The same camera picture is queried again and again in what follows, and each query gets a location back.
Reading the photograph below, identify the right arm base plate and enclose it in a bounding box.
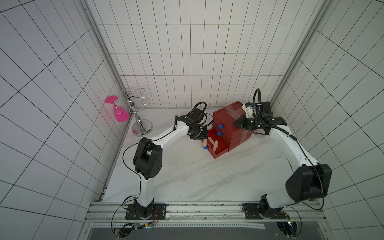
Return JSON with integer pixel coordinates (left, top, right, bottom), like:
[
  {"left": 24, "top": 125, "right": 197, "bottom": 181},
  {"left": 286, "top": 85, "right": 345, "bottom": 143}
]
[{"left": 242, "top": 203, "right": 286, "bottom": 220}]

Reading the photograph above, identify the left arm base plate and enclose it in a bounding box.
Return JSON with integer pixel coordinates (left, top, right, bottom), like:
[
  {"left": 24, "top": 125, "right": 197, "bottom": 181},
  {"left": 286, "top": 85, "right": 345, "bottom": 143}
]
[{"left": 125, "top": 204, "right": 167, "bottom": 221}]

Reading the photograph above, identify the chrome glass rack stand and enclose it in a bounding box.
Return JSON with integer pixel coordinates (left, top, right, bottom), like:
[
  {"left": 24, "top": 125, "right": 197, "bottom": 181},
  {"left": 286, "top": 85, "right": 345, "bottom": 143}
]
[{"left": 122, "top": 88, "right": 153, "bottom": 137}]

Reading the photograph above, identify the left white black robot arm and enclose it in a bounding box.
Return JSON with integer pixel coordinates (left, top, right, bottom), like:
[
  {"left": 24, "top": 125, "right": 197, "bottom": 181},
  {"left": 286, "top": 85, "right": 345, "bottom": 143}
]
[{"left": 133, "top": 102, "right": 213, "bottom": 211}]

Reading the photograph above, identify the red top drawer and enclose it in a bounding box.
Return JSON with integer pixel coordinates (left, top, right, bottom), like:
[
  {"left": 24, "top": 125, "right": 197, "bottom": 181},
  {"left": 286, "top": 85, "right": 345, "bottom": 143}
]
[{"left": 213, "top": 109, "right": 246, "bottom": 132}]

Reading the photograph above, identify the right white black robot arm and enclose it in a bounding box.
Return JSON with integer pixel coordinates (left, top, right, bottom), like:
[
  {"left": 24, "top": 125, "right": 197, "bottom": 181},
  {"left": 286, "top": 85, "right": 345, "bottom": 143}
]
[{"left": 234, "top": 102, "right": 332, "bottom": 215}]

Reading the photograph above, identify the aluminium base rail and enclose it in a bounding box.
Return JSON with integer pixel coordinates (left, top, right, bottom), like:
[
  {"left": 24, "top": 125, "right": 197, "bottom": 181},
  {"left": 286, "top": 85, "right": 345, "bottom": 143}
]
[{"left": 85, "top": 202, "right": 327, "bottom": 230}]

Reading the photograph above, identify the pink wine glass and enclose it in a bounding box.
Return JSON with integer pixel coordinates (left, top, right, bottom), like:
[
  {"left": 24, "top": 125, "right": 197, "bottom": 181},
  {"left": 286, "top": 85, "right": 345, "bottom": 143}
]
[{"left": 105, "top": 96, "right": 130, "bottom": 123}]

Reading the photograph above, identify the red drawer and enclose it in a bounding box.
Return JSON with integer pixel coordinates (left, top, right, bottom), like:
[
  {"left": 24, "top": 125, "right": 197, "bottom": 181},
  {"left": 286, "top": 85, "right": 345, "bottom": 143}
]
[
  {"left": 213, "top": 109, "right": 246, "bottom": 132},
  {"left": 217, "top": 129, "right": 252, "bottom": 146},
  {"left": 207, "top": 136, "right": 229, "bottom": 159}
]

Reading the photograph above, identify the red bottom drawer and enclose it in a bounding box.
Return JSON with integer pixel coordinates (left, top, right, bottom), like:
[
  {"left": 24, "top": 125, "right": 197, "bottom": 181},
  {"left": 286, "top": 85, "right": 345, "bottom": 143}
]
[{"left": 207, "top": 136, "right": 229, "bottom": 159}]

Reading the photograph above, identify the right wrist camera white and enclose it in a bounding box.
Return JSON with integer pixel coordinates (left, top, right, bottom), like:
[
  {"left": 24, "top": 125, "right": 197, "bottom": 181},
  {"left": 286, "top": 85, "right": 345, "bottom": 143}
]
[{"left": 242, "top": 102, "right": 254, "bottom": 118}]

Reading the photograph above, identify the peach knife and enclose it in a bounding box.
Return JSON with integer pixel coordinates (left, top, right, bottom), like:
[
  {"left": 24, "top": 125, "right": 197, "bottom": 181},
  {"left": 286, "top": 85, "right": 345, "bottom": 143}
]
[{"left": 213, "top": 140, "right": 219, "bottom": 152}]

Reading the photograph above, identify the red three-drawer cabinet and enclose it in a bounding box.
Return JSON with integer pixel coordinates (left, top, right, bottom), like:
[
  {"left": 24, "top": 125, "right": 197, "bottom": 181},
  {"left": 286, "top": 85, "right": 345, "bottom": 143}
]
[{"left": 213, "top": 101, "right": 252, "bottom": 152}]

